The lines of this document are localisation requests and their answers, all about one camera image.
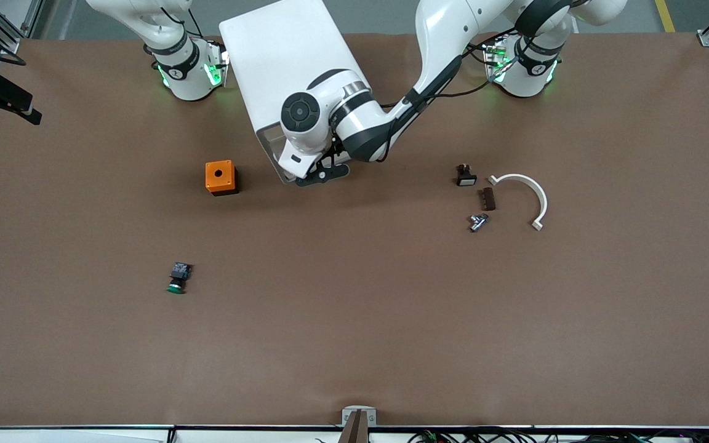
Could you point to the green mushroom push button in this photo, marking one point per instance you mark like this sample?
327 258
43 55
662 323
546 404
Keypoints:
178 277

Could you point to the white curved plastic bracket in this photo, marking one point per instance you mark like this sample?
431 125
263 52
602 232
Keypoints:
539 194

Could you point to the brown terminal block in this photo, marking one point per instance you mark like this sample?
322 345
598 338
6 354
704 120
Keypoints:
488 199

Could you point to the small black switch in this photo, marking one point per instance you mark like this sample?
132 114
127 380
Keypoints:
466 176

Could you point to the white edge panel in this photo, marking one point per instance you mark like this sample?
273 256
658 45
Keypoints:
53 436

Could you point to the white base connector box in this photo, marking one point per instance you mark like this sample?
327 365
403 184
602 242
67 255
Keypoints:
495 58
218 61

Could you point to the white drawer cabinet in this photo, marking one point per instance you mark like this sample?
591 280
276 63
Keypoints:
268 61

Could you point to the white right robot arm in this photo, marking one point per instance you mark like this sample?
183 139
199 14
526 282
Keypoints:
188 77

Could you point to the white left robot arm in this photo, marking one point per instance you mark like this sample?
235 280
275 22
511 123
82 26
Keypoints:
367 123

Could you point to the small metal fitting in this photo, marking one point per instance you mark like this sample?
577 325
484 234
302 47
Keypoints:
478 222

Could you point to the orange button enclosure box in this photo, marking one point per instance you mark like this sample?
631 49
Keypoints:
219 175

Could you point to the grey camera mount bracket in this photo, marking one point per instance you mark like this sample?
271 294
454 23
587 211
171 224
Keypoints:
359 418

